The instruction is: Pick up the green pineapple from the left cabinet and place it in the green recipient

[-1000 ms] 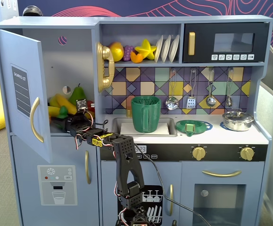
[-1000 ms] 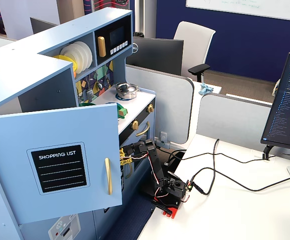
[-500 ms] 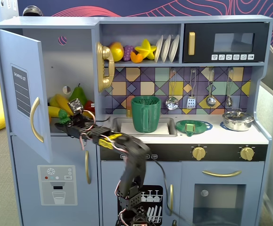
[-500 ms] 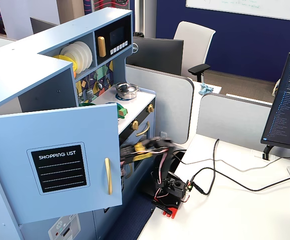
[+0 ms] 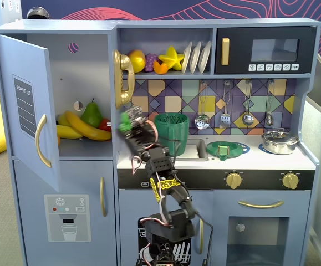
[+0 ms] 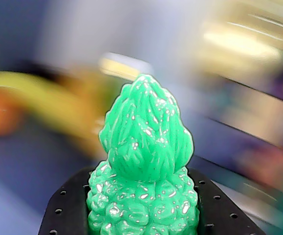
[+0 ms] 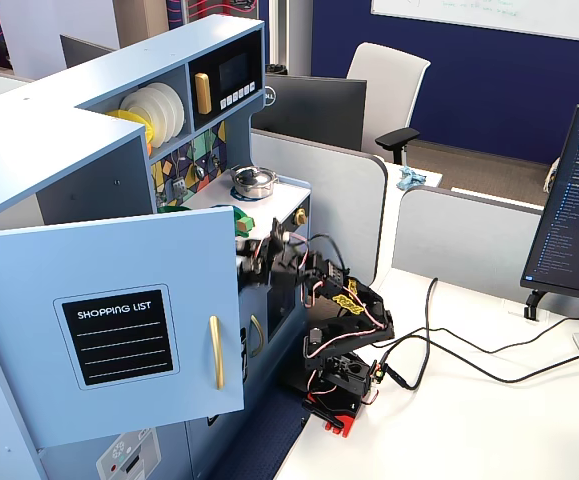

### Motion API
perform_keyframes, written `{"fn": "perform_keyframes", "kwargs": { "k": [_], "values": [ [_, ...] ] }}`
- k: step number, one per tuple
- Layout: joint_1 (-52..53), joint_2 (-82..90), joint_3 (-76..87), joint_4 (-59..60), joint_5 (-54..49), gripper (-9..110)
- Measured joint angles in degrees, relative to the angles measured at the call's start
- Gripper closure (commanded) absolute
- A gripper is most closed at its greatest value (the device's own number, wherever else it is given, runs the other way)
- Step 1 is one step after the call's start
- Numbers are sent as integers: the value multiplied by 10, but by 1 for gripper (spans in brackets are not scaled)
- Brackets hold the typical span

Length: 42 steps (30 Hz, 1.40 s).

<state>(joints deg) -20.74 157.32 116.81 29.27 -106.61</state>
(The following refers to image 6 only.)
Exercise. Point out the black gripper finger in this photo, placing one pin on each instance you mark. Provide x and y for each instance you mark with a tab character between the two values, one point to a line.
68	210
219	213

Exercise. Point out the green toy pineapple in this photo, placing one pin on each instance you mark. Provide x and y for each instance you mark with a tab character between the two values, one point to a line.
146	151

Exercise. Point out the yellow toy plate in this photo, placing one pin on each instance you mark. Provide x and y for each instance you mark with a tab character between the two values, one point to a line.
53	98

